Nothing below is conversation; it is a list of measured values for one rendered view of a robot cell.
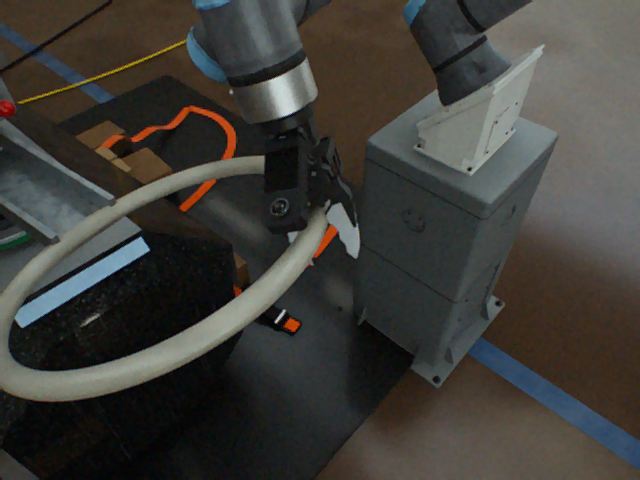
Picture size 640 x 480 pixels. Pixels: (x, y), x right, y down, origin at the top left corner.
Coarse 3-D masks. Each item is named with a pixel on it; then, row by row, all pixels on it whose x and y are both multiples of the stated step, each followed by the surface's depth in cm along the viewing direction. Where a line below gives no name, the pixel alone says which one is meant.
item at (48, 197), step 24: (0, 144) 104; (24, 144) 97; (0, 168) 99; (24, 168) 99; (48, 168) 94; (0, 192) 94; (24, 192) 94; (48, 192) 94; (72, 192) 93; (96, 192) 87; (24, 216) 83; (48, 216) 89; (72, 216) 89; (48, 240) 81
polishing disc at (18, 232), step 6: (0, 222) 116; (6, 222) 116; (0, 228) 115; (6, 228) 115; (12, 228) 115; (18, 228) 115; (0, 234) 114; (6, 234) 114; (12, 234) 114; (18, 234) 114; (24, 234) 115; (0, 240) 113; (6, 240) 113; (12, 240) 114
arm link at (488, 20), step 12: (468, 0) 116; (480, 0) 115; (492, 0) 114; (504, 0) 113; (516, 0) 113; (528, 0) 114; (480, 12) 116; (492, 12) 116; (504, 12) 116; (492, 24) 120
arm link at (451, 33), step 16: (416, 0) 122; (432, 0) 120; (448, 0) 119; (416, 16) 124; (432, 16) 122; (448, 16) 120; (464, 16) 118; (416, 32) 127; (432, 32) 123; (448, 32) 122; (464, 32) 122; (480, 32) 123; (432, 48) 126; (448, 48) 124; (464, 48) 123; (432, 64) 129
